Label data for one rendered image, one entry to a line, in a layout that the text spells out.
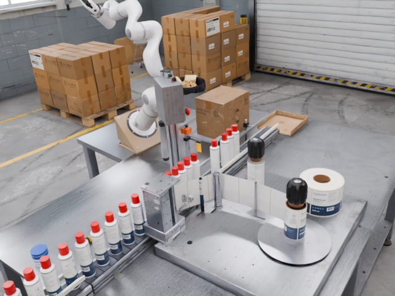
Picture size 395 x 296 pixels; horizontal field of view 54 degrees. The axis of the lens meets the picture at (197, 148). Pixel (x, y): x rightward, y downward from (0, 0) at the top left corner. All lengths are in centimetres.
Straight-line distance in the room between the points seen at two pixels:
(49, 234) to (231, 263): 92
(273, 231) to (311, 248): 18
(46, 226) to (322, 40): 506
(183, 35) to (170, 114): 405
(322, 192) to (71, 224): 122
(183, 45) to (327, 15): 210
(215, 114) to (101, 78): 298
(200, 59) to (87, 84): 162
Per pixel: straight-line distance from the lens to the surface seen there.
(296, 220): 164
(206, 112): 262
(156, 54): 239
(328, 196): 185
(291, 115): 303
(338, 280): 170
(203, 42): 559
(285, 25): 656
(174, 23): 590
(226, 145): 218
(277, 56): 674
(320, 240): 176
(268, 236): 175
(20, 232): 214
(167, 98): 178
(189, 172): 197
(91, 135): 298
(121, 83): 554
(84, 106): 525
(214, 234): 178
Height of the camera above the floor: 202
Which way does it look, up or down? 27 degrees down
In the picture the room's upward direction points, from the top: 4 degrees counter-clockwise
